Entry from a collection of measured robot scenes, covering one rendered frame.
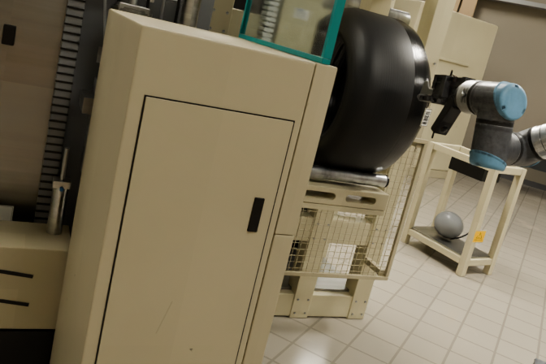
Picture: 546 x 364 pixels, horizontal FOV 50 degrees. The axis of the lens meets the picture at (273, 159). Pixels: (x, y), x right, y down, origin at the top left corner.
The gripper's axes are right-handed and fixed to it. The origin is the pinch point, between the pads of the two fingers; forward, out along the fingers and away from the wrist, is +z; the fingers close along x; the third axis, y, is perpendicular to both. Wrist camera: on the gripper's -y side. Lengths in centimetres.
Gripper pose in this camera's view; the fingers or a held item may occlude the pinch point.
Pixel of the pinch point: (420, 99)
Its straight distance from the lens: 180.5
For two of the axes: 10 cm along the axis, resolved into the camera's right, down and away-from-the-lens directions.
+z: -3.8, -1.6, 9.1
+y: 1.8, -9.8, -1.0
